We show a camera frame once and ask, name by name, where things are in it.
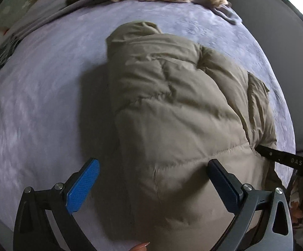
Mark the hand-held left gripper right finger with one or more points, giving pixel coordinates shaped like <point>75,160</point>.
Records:
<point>226,185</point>

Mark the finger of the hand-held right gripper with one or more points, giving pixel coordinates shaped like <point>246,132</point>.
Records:
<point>284,159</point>

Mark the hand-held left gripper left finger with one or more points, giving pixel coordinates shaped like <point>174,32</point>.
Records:
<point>84,185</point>

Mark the beige puffer jacket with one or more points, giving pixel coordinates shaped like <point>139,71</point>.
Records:
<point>182,125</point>

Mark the person's left hand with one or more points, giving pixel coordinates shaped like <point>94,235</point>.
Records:
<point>140,247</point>

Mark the lavender fleece blanket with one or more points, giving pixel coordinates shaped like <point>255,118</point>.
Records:
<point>41,115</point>

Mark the grey upholstered headboard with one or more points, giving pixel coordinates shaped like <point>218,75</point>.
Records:
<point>276,44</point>

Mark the dark printed cloth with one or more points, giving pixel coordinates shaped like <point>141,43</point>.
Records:
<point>2,57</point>

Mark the grey cloth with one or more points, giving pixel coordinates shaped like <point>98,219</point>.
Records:
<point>49,7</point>

